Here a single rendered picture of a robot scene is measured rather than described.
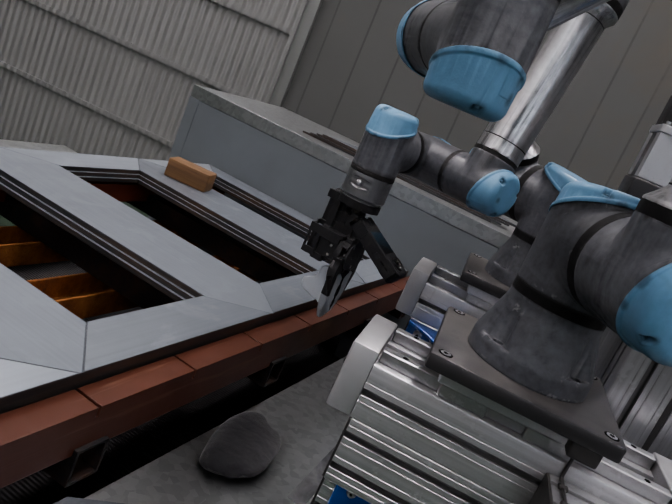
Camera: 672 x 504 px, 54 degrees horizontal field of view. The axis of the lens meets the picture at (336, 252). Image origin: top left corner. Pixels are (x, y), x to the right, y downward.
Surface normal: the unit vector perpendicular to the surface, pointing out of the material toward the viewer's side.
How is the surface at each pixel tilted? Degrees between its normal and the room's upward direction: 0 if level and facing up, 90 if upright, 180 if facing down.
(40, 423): 0
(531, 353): 73
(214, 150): 90
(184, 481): 0
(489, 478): 90
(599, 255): 85
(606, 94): 90
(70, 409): 0
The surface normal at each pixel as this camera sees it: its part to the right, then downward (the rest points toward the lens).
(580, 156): -0.26, 0.15
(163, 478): 0.39, -0.89
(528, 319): -0.48, -0.32
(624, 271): -0.88, -0.35
